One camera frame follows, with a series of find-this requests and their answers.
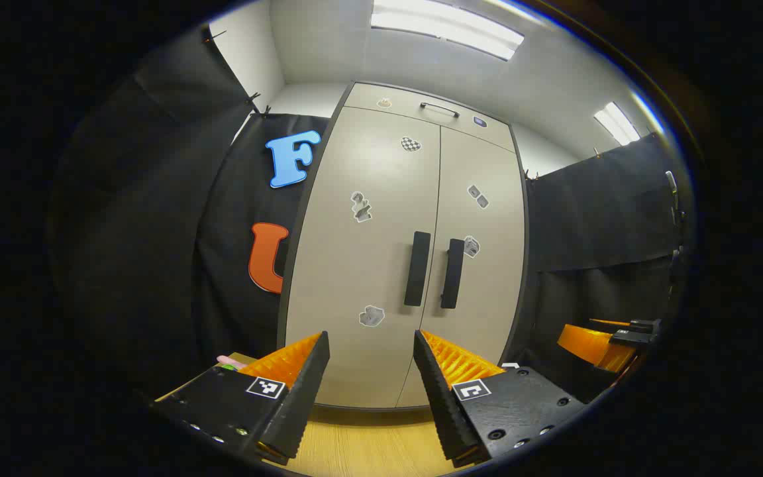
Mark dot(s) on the small ceiling light panel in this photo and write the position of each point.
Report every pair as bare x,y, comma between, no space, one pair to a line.
616,124

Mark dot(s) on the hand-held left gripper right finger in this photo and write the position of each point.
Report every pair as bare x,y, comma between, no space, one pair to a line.
441,397

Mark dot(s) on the beige shoe cabinet door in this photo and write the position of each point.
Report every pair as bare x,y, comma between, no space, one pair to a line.
491,298
348,278

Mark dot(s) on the large ceiling light panel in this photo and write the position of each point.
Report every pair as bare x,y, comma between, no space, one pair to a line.
448,26

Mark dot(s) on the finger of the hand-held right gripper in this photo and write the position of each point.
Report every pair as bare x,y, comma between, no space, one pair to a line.
590,344

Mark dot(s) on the black backdrop cloth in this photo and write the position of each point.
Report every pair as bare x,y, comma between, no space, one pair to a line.
593,225
156,218

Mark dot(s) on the double-door shoe cabinet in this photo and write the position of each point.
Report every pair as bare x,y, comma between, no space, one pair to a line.
368,98

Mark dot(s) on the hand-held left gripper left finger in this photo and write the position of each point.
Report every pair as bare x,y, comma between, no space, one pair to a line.
305,391

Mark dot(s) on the pink object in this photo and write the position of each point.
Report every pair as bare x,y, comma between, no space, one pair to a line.
229,362

